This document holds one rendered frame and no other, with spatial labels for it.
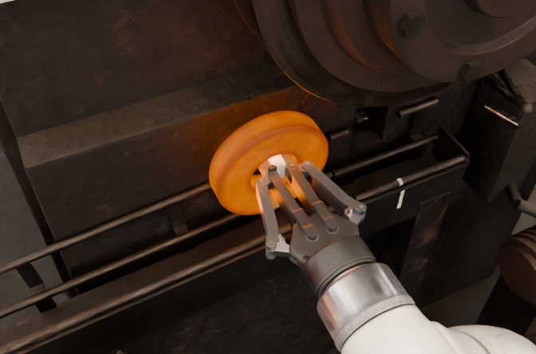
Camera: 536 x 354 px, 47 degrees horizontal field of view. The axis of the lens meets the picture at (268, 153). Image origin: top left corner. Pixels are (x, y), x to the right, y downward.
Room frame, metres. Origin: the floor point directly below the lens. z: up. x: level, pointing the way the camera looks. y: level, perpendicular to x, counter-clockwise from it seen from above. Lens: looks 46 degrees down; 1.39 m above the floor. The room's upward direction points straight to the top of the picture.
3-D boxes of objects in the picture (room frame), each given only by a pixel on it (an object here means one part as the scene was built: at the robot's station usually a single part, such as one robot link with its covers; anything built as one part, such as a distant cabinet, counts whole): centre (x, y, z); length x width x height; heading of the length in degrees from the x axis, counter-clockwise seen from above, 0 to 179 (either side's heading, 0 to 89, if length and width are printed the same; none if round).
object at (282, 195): (0.45, -0.03, 0.83); 0.11 x 0.01 x 0.04; 27
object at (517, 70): (0.73, -0.39, 0.68); 0.11 x 0.08 x 0.24; 25
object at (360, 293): (0.32, -0.10, 0.83); 0.09 x 0.06 x 0.09; 115
